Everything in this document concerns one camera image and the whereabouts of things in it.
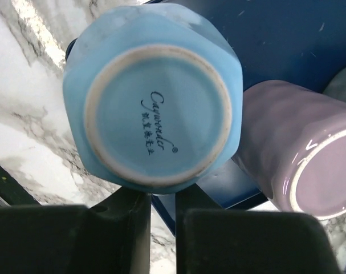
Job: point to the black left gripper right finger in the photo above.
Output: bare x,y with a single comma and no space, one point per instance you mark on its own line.
210,239

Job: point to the dark blue tray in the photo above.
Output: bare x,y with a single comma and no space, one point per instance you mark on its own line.
299,42

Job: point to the pink purple mug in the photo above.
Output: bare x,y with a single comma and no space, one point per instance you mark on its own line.
293,144

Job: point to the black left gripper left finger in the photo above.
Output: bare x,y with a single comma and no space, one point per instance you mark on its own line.
110,237

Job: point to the light blue faceted mug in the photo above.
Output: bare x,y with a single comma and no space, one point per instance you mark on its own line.
154,97

